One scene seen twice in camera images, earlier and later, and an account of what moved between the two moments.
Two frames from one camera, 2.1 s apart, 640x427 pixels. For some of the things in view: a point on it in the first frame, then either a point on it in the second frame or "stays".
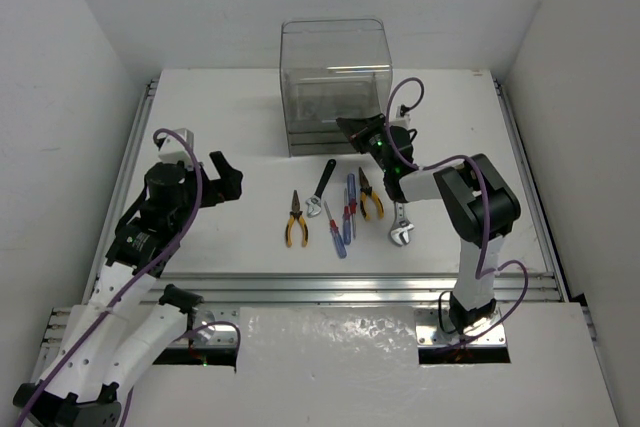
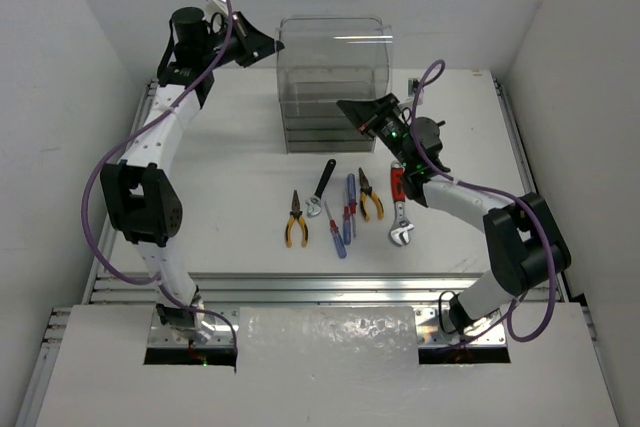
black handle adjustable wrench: (315, 200) stays
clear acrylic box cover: (332, 69) stays
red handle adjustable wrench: (402, 227) stays
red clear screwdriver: (340, 245) stays
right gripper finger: (356, 127) to (361, 111)
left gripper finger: (222, 166) to (263, 44)
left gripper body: (215, 187) to (248, 42)
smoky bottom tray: (319, 149) stays
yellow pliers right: (366, 191) stays
